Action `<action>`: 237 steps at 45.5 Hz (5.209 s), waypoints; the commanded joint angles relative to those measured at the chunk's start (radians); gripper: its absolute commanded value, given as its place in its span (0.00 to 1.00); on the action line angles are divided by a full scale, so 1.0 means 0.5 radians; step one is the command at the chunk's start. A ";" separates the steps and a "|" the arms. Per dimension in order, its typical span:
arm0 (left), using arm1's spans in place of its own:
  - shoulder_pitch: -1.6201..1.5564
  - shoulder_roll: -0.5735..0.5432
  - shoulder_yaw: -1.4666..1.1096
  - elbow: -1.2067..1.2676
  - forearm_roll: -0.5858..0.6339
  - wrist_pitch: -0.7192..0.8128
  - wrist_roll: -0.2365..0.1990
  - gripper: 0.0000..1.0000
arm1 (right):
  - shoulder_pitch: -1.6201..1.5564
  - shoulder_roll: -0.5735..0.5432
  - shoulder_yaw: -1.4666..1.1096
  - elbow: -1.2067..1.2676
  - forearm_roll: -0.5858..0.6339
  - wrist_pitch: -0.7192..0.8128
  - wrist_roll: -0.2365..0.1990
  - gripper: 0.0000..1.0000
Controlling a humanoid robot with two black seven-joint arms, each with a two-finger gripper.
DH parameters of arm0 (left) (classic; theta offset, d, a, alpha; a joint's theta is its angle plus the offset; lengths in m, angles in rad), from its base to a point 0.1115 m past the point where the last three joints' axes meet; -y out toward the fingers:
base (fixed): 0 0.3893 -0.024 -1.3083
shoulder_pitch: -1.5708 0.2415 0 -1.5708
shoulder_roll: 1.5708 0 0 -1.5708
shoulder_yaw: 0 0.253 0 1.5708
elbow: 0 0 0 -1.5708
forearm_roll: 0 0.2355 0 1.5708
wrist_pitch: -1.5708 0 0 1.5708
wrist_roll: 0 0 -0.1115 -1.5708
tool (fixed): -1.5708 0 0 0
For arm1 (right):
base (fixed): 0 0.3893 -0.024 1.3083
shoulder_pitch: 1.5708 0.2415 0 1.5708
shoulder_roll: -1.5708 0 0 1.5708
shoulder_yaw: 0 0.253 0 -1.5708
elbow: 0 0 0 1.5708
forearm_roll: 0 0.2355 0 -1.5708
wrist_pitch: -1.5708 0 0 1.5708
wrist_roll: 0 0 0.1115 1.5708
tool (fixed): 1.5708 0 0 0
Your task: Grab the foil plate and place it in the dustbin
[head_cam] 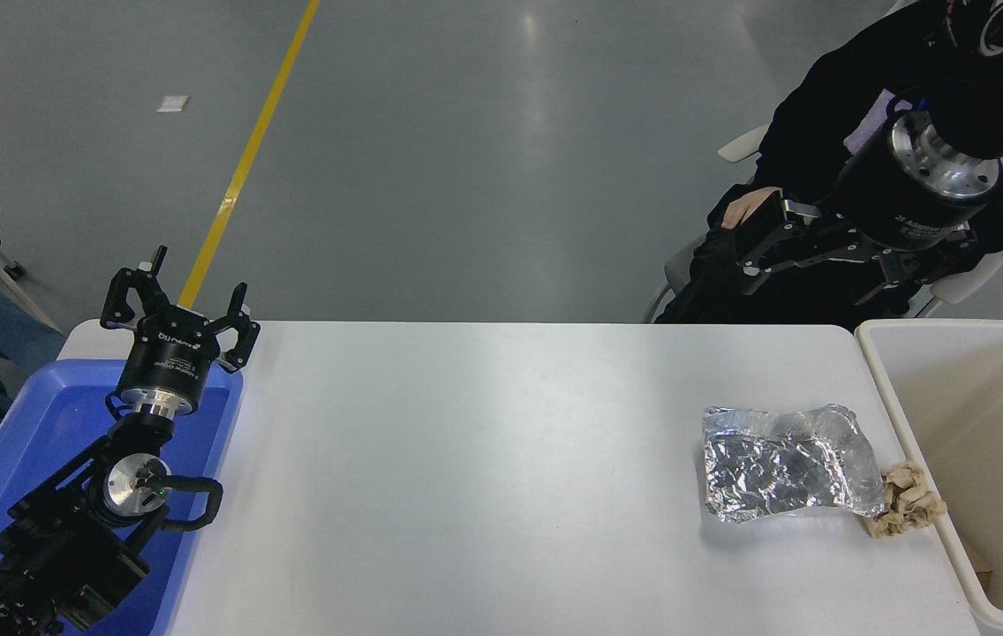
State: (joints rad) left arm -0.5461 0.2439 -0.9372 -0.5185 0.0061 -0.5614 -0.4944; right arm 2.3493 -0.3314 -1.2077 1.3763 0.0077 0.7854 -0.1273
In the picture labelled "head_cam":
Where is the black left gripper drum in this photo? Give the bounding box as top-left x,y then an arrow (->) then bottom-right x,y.
117,306 -> 222,409

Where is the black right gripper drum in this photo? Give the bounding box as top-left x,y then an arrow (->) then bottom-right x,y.
828,119 -> 997,251

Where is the silver foil plate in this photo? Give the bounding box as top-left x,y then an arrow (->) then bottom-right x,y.
701,404 -> 886,524

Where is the person's hand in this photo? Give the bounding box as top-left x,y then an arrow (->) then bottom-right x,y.
722,187 -> 782,229

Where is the white chair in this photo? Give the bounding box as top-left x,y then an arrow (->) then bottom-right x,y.
643,122 -> 1003,323

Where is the blue plastic tray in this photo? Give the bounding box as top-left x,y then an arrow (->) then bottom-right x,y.
0,358 -> 245,636

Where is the large pale plastic bin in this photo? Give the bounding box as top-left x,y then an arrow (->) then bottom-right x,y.
855,318 -> 1003,636

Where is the crumpled tan paper ball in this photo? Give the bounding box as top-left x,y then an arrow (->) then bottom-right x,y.
862,461 -> 946,538

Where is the person with lanyard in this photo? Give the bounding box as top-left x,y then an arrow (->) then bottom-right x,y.
656,0 -> 1003,328

